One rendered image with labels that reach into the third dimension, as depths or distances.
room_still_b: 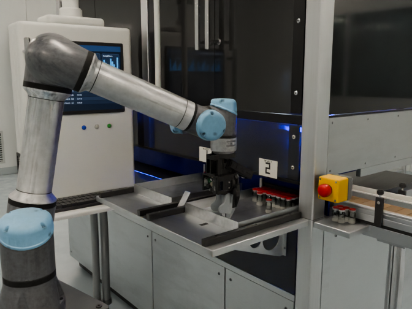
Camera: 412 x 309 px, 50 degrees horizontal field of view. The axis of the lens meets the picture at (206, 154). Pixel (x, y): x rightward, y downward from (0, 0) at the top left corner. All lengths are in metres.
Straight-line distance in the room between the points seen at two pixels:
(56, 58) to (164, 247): 1.35
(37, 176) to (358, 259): 1.16
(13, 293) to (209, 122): 0.58
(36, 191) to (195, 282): 1.04
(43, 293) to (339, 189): 0.85
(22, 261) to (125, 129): 1.16
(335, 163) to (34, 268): 0.95
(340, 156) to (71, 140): 1.13
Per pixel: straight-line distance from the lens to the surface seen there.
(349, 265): 1.71
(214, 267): 1.88
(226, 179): 1.26
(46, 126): 1.14
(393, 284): 1.53
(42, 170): 1.16
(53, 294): 1.11
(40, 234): 1.05
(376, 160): 1.70
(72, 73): 1.00
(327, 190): 1.35
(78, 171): 2.03
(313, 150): 1.40
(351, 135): 1.55
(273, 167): 1.51
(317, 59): 1.38
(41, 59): 1.03
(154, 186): 1.81
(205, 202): 1.53
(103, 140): 2.06
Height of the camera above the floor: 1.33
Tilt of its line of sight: 10 degrees down
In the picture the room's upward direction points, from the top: straight up
